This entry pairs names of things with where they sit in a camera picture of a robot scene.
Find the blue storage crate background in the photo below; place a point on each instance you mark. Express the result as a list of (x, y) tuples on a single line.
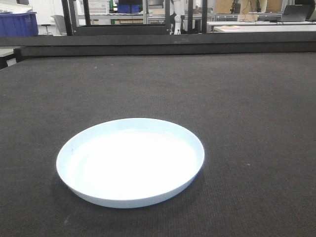
[(18, 24)]

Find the black metal frame structure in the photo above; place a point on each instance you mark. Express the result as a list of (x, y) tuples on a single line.
[(128, 29)]

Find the white lab table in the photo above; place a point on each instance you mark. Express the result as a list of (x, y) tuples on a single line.
[(259, 27)]

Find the grey office chair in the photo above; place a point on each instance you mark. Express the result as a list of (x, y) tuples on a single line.
[(58, 28)]

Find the open laptop on table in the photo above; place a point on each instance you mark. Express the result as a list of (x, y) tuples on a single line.
[(296, 13)]

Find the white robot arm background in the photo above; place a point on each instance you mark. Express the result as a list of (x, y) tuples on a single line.
[(176, 12)]

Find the light blue round tray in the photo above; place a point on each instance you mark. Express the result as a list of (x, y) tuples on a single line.
[(131, 162)]

